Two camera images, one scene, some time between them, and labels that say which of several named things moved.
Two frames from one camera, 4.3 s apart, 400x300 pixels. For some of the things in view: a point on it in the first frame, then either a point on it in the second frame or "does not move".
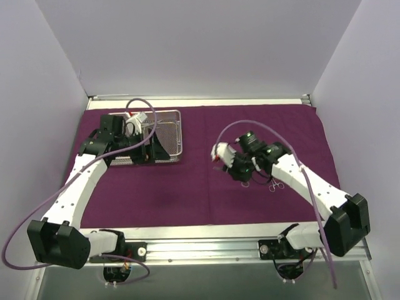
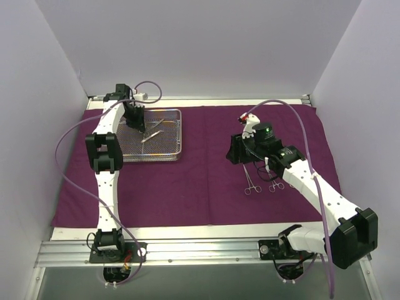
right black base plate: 274,249 does not move
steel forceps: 272,188 does not move
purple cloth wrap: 197,192 does not move
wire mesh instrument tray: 131,137 does not move
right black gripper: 231,169 → 237,149
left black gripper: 149,148 → 135,115
